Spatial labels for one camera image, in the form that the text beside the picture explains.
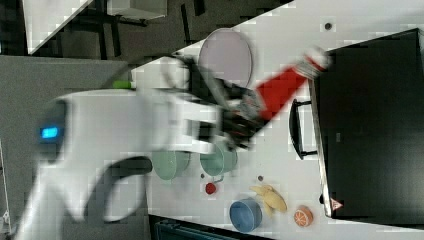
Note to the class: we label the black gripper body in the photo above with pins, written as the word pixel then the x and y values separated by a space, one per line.
pixel 240 107

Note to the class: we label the red felt ketchup bottle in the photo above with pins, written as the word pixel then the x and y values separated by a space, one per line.
pixel 274 92

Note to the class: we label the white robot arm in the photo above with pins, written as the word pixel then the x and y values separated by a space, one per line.
pixel 93 147

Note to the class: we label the black toaster oven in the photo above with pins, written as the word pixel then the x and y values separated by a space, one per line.
pixel 368 118

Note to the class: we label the green mug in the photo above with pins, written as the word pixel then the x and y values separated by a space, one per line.
pixel 220 161

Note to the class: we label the grey round plate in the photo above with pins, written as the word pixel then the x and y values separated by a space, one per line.
pixel 227 54

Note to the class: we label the yellow toy banana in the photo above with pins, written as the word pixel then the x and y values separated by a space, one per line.
pixel 272 200

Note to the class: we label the green colander bowl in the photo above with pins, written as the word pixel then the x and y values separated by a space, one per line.
pixel 170 164

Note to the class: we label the blue cup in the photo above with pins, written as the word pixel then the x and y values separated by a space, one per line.
pixel 245 215

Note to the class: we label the orange slice toy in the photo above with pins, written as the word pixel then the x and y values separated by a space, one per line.
pixel 303 216

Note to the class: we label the green marker on table edge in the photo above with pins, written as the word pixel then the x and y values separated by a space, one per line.
pixel 120 84

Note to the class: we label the white side table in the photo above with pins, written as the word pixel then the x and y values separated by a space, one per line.
pixel 44 18

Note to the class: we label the blue metal frame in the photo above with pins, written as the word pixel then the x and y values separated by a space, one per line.
pixel 170 229

